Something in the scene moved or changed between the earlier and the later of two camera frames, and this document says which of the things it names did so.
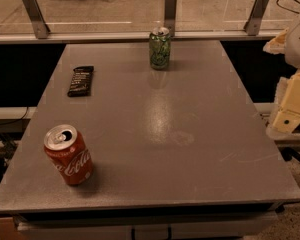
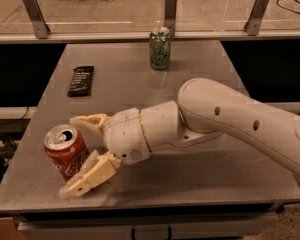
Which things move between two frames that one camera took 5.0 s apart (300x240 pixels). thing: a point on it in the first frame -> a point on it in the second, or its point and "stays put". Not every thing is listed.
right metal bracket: [253, 22] stays put
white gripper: [299, 45] -> [126, 136]
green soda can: [160, 48] stays put
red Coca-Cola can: [67, 149] stays put
